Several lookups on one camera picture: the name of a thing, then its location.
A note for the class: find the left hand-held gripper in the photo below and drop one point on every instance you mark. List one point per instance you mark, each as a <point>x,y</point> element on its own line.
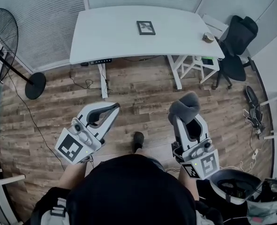
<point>70,146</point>

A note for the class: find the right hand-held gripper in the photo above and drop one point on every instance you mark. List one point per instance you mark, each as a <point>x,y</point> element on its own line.
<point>199,159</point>

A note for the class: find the grey cloth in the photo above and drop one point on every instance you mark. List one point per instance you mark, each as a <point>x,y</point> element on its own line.
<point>185,105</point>

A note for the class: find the black picture frame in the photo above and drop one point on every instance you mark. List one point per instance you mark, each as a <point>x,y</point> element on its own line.
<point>146,27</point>

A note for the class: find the person's right forearm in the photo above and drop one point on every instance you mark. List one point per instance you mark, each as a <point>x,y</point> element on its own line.
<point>188,186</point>

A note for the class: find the person's left forearm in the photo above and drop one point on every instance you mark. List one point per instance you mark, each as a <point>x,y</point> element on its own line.
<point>72,176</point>

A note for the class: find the person's own foot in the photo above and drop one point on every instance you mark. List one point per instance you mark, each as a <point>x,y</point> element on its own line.
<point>138,140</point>

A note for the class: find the black desk control panel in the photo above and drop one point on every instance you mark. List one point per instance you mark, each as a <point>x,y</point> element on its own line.
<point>100,61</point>

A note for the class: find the white wooden stool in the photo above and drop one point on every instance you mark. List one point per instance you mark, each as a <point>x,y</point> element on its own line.
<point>198,68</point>

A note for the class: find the white power strip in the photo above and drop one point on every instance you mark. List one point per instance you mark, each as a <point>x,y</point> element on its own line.
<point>255,153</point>

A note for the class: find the black shoe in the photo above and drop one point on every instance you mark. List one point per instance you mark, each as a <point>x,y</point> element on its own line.
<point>252,96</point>

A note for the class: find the white helmet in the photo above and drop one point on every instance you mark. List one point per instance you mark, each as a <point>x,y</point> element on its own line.
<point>236,186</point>

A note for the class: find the white standing desk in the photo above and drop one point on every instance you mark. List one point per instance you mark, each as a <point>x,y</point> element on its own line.
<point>110,36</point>

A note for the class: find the person's black shirt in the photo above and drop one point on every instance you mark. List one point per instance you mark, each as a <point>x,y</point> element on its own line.
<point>131,191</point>

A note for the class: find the black office chair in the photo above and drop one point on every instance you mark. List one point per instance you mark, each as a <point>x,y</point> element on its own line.
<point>236,62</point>

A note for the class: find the round tape roll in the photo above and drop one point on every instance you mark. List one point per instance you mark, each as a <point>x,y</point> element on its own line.
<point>208,37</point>

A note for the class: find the black and grey backpack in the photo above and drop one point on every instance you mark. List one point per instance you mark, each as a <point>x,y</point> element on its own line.
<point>50,207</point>

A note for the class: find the black floor fan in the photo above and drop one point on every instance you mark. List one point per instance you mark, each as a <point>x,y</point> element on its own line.
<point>2,39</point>

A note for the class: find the white shelf frame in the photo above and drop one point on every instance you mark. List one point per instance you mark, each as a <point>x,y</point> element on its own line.
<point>2,189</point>

